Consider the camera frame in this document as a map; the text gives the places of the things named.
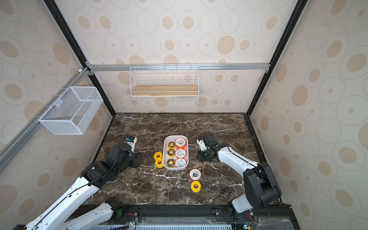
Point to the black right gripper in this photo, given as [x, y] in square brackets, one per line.
[205, 155]

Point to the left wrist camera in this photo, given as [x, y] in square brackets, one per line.
[131, 140]

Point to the white wire wall shelf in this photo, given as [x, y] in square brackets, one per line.
[178, 81]

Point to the orange white tape roll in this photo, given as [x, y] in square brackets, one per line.
[180, 162]
[180, 153]
[180, 143]
[195, 174]

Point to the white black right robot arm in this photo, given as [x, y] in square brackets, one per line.
[261, 187]

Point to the white plastic storage box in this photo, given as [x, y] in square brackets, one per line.
[166, 157]

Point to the white mesh wall basket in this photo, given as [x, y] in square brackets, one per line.
[73, 111]

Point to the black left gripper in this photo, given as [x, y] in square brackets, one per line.
[137, 159]

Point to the yellow tape roll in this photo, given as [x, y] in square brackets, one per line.
[195, 186]
[159, 163]
[157, 156]

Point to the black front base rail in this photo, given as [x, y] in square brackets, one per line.
[182, 217]

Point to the yellow black tape spool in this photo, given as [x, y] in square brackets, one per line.
[172, 145]
[171, 152]
[171, 163]

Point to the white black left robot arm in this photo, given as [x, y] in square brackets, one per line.
[93, 178]

